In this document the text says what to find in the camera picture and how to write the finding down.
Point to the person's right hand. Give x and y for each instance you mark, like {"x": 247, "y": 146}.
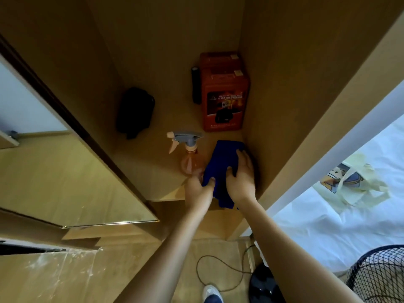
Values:
{"x": 244, "y": 186}

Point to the person's left hand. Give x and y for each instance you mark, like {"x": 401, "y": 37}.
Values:
{"x": 197, "y": 198}

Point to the blue cloth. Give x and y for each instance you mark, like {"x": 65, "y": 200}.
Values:
{"x": 221, "y": 160}

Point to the orange spray bottle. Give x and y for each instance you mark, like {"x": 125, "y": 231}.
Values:
{"x": 189, "y": 160}

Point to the tall framed mirror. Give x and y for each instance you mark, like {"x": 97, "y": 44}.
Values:
{"x": 63, "y": 179}

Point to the person's left forearm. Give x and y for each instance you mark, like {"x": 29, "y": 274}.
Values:
{"x": 164, "y": 261}

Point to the person's right forearm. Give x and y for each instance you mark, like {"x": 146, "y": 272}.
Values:
{"x": 293, "y": 258}

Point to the person's white shoe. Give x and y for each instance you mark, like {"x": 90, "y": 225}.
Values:
{"x": 211, "y": 290}

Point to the wooden wardrobe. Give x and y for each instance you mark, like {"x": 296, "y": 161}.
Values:
{"x": 173, "y": 28}

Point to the red box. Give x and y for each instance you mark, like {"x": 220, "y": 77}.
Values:
{"x": 224, "y": 97}

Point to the white bed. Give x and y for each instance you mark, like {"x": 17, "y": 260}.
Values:
{"x": 331, "y": 233}

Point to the black pouch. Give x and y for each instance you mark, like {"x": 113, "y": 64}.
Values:
{"x": 135, "y": 111}

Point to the small black object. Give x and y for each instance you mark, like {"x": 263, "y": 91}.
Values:
{"x": 196, "y": 86}

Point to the cartoon print cloth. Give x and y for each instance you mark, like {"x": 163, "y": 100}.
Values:
{"x": 356, "y": 183}

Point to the black standing fan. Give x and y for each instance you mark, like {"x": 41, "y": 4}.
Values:
{"x": 378, "y": 274}

